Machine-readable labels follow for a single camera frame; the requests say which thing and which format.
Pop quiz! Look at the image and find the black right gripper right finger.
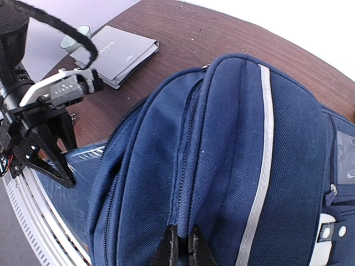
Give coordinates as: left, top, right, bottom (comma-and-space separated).
187, 226, 216, 266

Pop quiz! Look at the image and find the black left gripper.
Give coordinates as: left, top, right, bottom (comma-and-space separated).
1, 102, 77, 187

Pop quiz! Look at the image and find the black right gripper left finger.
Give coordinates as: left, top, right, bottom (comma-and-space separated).
150, 225, 179, 266

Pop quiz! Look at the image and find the dark blue notebook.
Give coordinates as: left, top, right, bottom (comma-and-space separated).
35, 141, 106, 250

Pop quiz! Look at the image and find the navy blue student backpack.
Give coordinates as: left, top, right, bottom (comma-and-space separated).
87, 54, 354, 265

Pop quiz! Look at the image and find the grey hardcover book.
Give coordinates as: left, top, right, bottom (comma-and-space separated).
69, 25, 160, 90

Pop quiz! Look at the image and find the pale green ceramic bowl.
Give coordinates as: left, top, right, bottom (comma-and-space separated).
59, 24, 92, 53

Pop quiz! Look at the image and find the front aluminium rail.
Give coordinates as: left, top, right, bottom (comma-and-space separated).
2, 168, 91, 265

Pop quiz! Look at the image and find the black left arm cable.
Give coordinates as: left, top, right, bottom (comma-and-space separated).
13, 0, 99, 70

